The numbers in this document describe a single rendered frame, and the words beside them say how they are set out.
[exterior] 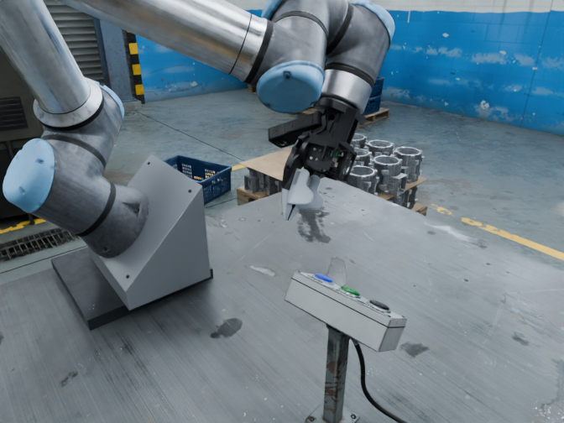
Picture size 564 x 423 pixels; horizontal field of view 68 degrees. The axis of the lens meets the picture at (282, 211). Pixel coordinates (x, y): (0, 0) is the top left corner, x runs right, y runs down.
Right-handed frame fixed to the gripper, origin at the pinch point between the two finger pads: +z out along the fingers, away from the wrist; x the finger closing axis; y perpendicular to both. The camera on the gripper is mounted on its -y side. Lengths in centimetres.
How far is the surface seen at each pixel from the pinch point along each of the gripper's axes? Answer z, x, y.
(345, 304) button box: 9.2, -3.6, 18.2
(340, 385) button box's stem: 23.2, 6.9, 17.9
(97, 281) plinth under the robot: 34, 4, -49
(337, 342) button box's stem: 15.6, 1.0, 17.3
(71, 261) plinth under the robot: 34, 4, -63
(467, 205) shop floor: -57, 294, -46
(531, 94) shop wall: -246, 504, -76
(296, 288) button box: 10.4, -3.6, 9.7
